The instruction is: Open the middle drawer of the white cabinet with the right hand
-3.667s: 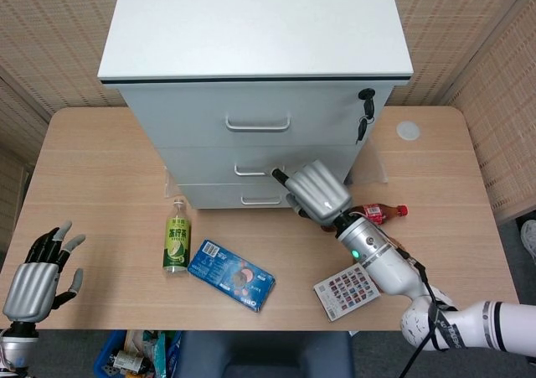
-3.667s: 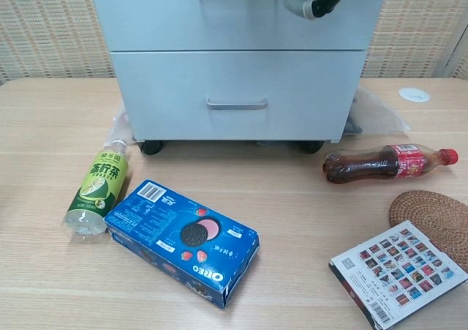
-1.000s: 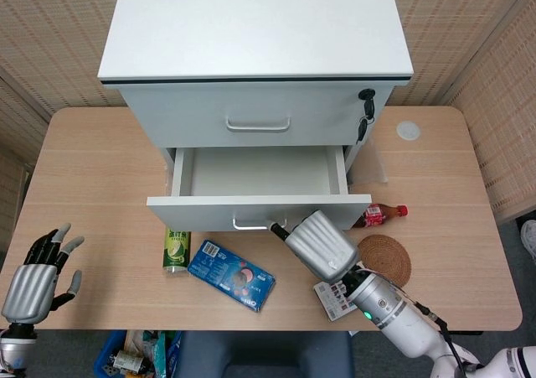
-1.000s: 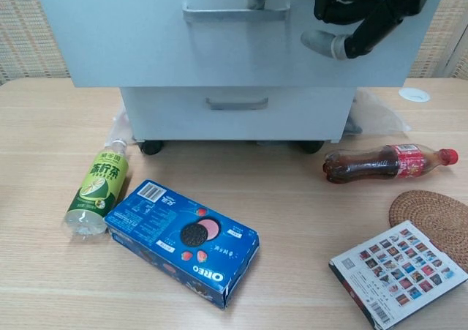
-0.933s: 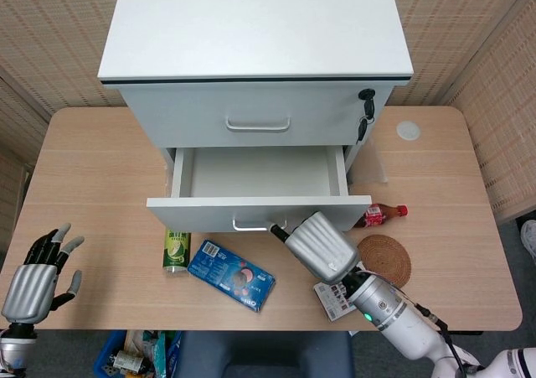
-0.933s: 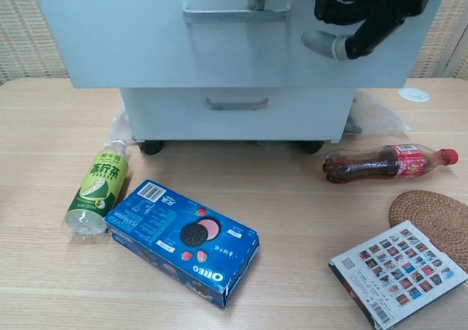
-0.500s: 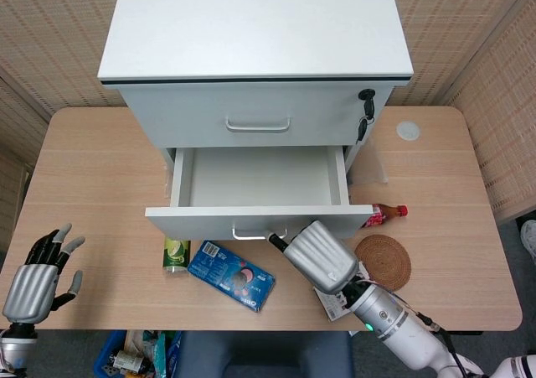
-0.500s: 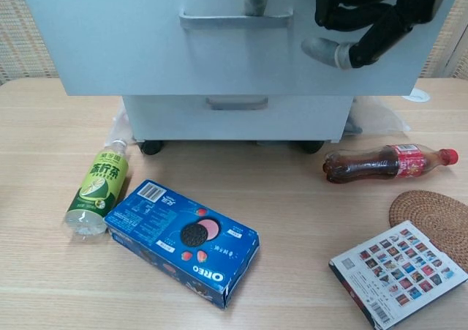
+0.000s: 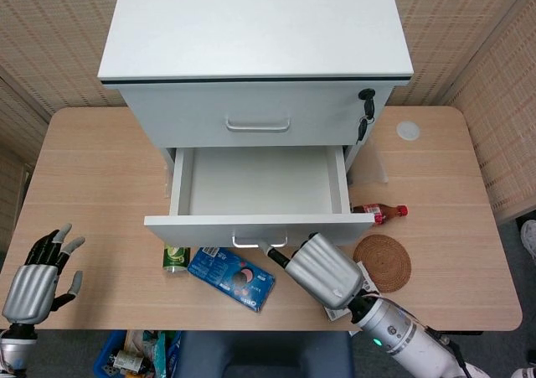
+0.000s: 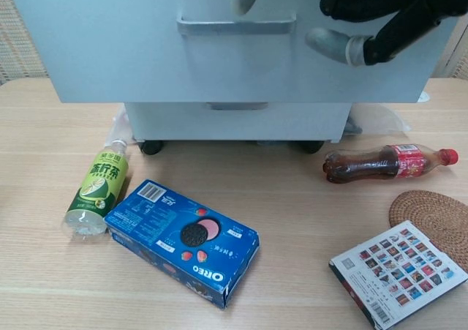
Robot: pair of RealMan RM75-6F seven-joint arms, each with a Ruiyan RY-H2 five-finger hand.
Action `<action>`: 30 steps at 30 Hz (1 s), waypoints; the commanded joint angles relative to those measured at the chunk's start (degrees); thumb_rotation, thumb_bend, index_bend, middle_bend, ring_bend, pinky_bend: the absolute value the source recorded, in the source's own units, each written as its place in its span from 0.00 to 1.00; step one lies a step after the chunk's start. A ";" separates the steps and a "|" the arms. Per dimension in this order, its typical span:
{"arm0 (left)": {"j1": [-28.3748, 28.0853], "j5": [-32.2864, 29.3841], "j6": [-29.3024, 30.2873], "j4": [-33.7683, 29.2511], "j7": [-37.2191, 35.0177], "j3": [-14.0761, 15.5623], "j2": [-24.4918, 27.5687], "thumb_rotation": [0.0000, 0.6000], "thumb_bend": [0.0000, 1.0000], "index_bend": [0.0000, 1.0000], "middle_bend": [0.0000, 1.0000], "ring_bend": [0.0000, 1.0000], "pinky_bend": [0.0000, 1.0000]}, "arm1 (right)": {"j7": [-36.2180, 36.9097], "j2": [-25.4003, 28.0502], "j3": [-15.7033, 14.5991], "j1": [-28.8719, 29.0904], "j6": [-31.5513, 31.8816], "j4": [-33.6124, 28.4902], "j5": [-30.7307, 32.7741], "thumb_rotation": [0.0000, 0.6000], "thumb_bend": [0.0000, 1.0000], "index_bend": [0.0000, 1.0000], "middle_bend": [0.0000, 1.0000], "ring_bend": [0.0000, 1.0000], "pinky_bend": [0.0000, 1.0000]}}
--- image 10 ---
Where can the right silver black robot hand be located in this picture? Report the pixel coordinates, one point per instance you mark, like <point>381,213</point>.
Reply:
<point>395,0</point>

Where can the white drawer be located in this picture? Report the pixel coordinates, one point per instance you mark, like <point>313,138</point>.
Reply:
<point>183,121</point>
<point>128,52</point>

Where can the white bottom drawer front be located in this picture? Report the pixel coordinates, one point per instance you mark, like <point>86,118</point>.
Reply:
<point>183,121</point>

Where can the red-label cola bottle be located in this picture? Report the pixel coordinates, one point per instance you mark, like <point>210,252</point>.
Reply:
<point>369,163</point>

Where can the black caster wheel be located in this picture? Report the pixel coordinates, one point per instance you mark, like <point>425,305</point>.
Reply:
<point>150,147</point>
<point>311,146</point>

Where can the round woven rattan coaster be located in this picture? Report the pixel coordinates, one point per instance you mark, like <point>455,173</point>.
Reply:
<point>435,209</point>

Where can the white box with picture grid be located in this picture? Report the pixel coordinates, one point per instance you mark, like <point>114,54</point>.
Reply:
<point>398,271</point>

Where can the blue Oreo cookie box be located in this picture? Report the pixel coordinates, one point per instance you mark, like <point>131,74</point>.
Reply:
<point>172,227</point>

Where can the green lemon tea bottle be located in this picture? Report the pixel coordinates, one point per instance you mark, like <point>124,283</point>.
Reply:
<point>100,183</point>

